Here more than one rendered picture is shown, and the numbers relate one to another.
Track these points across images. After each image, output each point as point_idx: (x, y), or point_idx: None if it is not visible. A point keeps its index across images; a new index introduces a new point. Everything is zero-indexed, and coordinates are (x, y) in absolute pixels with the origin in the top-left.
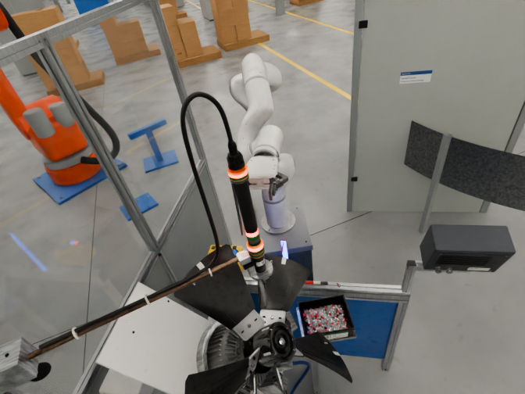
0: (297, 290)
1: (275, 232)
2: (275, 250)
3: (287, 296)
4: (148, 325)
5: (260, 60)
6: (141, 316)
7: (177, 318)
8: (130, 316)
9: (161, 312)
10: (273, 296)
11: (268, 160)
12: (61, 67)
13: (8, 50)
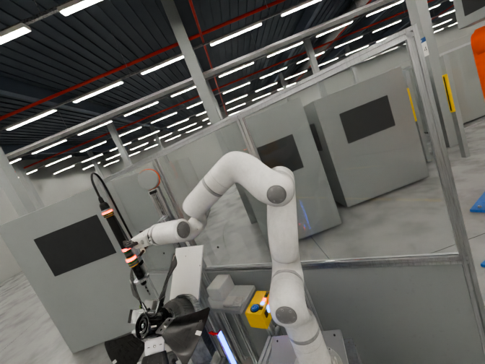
0: (171, 344)
1: (296, 362)
2: (271, 362)
3: (169, 335)
4: (188, 261)
5: (219, 162)
6: (190, 256)
7: (194, 275)
8: (190, 250)
9: (194, 264)
10: (175, 324)
11: (145, 232)
12: (244, 130)
13: (218, 123)
